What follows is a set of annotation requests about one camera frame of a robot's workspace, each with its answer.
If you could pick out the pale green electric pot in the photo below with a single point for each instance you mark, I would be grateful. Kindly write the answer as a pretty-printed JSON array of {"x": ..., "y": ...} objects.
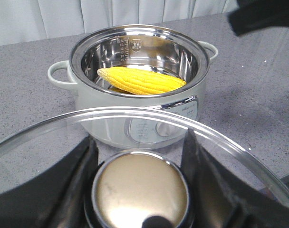
[{"x": 144, "y": 66}]

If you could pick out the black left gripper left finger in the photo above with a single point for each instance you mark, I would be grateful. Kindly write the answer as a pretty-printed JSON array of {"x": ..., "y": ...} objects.
[{"x": 55, "y": 198}]

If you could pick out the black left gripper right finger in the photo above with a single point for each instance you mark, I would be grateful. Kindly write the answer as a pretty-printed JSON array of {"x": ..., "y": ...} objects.
[{"x": 220, "y": 199}]

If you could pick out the glass pot lid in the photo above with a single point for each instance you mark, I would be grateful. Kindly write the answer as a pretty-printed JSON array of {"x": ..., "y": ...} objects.
[{"x": 138, "y": 182}]

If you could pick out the yellow corn cob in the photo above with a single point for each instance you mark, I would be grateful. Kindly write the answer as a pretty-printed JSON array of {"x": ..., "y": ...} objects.
[{"x": 140, "y": 82}]

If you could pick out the white curtain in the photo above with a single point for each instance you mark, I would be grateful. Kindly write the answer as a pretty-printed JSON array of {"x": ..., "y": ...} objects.
[{"x": 29, "y": 20}]

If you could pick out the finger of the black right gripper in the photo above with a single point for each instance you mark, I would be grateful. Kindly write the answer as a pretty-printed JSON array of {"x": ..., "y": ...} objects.
[{"x": 254, "y": 15}]

